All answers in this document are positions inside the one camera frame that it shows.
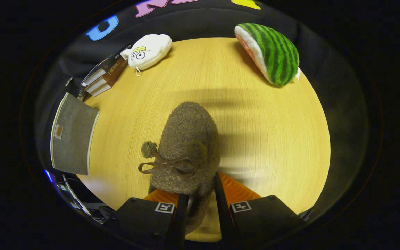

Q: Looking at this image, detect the brown fuzzy shoe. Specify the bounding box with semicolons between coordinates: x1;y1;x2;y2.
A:
137;101;221;235

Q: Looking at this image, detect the watermelon slice plush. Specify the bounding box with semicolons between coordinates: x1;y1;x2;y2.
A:
234;23;301;87

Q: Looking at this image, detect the grey equipment on floor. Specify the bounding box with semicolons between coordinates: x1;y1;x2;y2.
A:
44;169;117;226

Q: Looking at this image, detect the white portrait cover book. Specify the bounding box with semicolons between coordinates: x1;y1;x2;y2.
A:
66;76;89;102

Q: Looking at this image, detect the brown cover book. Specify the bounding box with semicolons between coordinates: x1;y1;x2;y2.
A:
89;82;114;98
84;57;129;93

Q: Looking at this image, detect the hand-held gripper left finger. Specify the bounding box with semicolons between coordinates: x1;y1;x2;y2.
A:
105;189;189;249

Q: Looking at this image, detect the white cartoon face plush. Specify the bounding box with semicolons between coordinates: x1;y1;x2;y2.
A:
120;34;173;77

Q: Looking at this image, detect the dark cover book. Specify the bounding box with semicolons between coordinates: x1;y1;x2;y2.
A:
80;43;133;87

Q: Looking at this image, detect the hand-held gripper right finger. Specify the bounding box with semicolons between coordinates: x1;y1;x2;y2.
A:
214;171;305;250

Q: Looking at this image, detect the grey fabric storage box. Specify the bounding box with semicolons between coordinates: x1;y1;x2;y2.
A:
50;92;100;176

